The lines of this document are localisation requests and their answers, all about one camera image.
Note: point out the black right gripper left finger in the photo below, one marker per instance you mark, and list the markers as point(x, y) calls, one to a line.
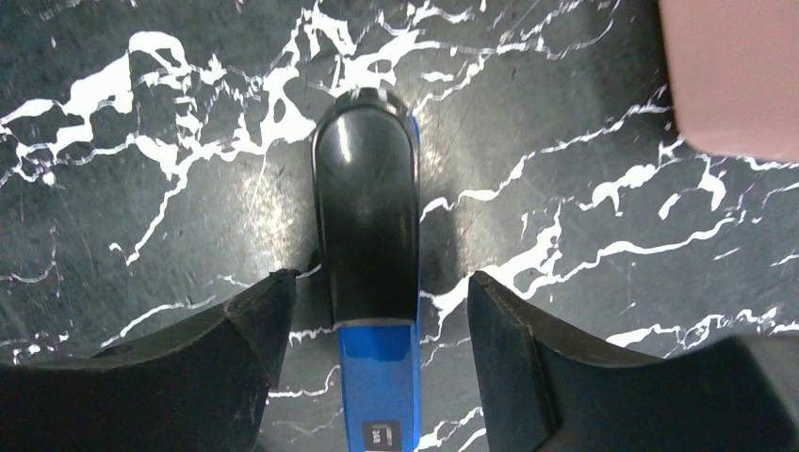
point(201, 384)

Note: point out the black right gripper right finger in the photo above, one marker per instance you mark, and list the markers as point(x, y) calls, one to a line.
point(546, 385)

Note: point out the pink translucent plastic storage box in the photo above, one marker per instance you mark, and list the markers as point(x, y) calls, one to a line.
point(733, 73)

